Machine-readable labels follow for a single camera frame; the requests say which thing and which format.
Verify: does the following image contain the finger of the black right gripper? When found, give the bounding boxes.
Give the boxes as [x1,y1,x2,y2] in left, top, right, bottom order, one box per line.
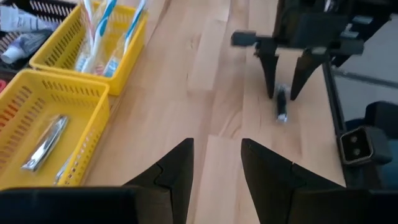
[290,49,327,101]
[257,46,280,100]

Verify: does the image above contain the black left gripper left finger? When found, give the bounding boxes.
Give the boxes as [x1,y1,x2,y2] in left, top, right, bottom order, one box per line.
[0,138,195,224]

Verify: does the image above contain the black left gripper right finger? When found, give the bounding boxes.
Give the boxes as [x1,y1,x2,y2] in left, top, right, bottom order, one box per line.
[241,139,398,224]

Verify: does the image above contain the small nail clipper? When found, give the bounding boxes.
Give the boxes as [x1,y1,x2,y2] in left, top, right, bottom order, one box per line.
[275,84,289,123]

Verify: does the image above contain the teal white toothbrush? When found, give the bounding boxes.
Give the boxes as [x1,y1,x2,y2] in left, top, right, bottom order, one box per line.
[104,0,147,78]

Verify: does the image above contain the blue white toothbrush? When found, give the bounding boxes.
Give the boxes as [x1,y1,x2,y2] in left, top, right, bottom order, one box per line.
[81,0,119,75]

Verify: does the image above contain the small grey toothpaste tube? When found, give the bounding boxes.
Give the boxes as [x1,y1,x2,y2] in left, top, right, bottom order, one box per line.
[0,30,54,65]

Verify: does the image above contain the yellow slotted plastic basket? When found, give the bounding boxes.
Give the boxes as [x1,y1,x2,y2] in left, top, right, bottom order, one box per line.
[0,68,111,190]
[29,1,149,96]

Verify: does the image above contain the black chair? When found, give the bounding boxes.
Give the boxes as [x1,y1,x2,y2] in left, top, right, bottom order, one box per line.
[363,101,398,141]

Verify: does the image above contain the black slotted plastic basket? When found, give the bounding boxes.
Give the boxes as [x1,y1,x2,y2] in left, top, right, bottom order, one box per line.
[0,0,78,82]

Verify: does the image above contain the black table edge rail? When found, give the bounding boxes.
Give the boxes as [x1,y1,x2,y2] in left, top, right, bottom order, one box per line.
[322,60,348,187]

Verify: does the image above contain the black table-level camera box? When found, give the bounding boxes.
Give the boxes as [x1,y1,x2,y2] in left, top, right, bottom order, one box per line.
[338,125,393,166]

